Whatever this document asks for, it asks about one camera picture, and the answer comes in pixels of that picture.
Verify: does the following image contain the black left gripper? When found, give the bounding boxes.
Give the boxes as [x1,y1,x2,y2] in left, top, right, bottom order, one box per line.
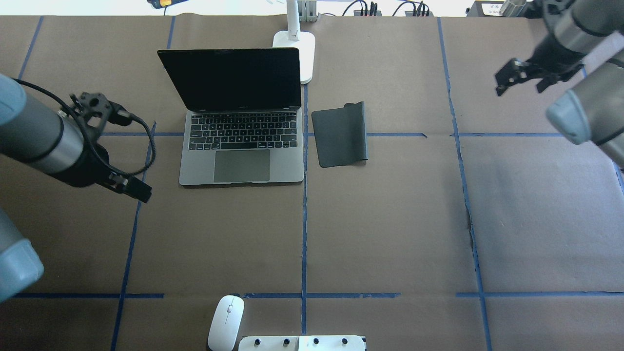
[64,142,152,203]

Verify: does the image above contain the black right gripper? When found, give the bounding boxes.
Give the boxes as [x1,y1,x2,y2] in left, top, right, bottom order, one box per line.
[494,34,585,97]

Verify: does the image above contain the grey laptop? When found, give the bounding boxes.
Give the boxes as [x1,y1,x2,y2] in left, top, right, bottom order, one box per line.
[157,47,305,187]

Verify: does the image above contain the white computer mouse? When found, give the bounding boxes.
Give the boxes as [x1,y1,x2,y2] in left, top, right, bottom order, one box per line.
[206,295,245,351]

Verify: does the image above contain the black mouse pad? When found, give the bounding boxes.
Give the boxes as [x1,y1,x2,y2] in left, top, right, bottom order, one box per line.
[312,101,369,168]

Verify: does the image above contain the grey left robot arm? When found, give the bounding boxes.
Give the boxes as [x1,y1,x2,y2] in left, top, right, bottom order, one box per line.
[0,75,156,203]

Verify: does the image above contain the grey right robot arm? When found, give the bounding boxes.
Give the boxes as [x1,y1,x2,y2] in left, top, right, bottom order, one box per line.
[494,0,624,167]

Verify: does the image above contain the white desk lamp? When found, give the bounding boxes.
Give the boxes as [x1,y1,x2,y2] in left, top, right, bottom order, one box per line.
[273,0,318,85]

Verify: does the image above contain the dark equipment box with label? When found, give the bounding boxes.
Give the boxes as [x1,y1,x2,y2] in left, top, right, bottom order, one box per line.
[466,0,542,19]

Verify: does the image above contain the orange black tool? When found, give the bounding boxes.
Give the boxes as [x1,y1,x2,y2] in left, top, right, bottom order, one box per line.
[146,0,187,9]

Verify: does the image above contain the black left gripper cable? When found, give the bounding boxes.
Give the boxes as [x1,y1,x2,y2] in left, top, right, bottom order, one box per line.
[10,78,156,177]

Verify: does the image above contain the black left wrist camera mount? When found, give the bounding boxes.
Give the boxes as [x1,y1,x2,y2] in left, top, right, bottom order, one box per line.
[70,93,134,136]

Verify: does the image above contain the black cables at table edge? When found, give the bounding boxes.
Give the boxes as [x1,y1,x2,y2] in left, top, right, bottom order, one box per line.
[341,0,432,17]

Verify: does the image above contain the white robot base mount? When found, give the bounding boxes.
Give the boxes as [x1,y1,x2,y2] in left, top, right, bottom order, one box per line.
[238,335,367,351]

